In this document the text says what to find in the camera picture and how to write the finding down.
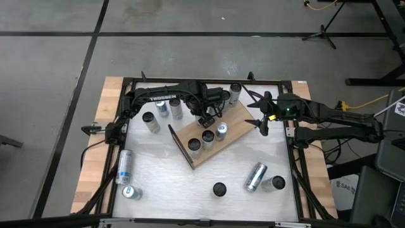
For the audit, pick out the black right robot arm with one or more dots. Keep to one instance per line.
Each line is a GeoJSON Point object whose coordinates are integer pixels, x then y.
{"type": "Point", "coordinates": [335, 115]}

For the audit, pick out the black aluminium table frame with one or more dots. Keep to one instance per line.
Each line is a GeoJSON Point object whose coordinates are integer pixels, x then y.
{"type": "Point", "coordinates": [158, 79]}

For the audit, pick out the black desk frame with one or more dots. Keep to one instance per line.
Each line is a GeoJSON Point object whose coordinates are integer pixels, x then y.
{"type": "Point", "coordinates": [364, 81]}

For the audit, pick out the Celsius Tropical Vibe can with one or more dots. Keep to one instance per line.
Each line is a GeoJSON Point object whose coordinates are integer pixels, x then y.
{"type": "Point", "coordinates": [219, 189]}
{"type": "Point", "coordinates": [152, 124]}
{"type": "Point", "coordinates": [208, 142]}
{"type": "Point", "coordinates": [194, 149]}
{"type": "Point", "coordinates": [176, 111]}

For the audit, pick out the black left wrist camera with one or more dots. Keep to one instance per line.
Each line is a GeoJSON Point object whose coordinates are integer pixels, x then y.
{"type": "Point", "coordinates": [216, 94]}

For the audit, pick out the black stand foot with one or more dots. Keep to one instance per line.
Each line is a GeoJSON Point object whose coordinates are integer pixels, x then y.
{"type": "Point", "coordinates": [9, 141]}

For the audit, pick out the white cardboard box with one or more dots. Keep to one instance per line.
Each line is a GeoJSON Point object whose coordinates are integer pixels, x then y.
{"type": "Point", "coordinates": [343, 196]}

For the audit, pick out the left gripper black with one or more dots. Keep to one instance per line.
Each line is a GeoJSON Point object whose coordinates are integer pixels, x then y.
{"type": "Point", "coordinates": [202, 106]}

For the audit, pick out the dark grey equipment case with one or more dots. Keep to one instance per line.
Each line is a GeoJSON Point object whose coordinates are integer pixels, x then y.
{"type": "Point", "coordinates": [373, 196]}

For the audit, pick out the wooden shelf with black frame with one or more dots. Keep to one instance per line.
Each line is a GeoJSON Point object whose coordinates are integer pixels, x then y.
{"type": "Point", "coordinates": [234, 123]}

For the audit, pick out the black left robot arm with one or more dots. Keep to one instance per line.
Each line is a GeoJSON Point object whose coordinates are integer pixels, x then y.
{"type": "Point", "coordinates": [177, 93]}

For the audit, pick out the black tripod stand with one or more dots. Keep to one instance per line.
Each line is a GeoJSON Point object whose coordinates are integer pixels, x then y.
{"type": "Point", "coordinates": [322, 31]}

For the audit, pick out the Celsius Arctic Vibe can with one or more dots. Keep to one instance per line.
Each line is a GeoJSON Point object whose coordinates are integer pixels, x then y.
{"type": "Point", "coordinates": [235, 95]}
{"type": "Point", "coordinates": [227, 103]}
{"type": "Point", "coordinates": [198, 120]}

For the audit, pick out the black-top Celsius can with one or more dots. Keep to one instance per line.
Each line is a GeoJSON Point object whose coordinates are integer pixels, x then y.
{"type": "Point", "coordinates": [278, 182]}

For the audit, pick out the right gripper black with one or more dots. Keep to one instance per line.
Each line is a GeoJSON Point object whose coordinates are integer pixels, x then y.
{"type": "Point", "coordinates": [286, 103]}

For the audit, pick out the Red Bull can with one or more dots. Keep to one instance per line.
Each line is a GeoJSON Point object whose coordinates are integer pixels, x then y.
{"type": "Point", "coordinates": [221, 133]}
{"type": "Point", "coordinates": [163, 110]}
{"type": "Point", "coordinates": [129, 192]}

